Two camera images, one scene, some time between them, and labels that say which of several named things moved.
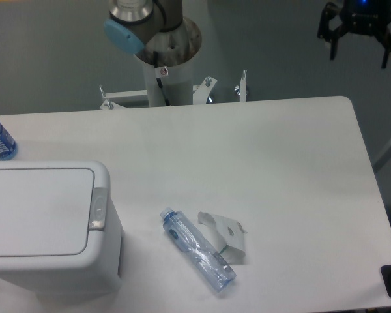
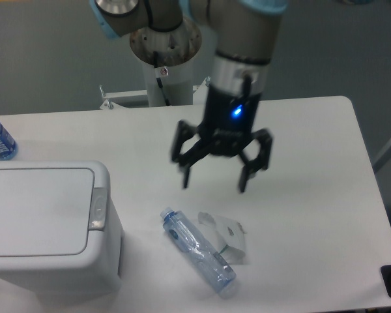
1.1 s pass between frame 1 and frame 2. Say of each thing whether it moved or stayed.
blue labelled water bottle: stayed
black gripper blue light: moved
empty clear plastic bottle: stayed
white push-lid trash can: stayed
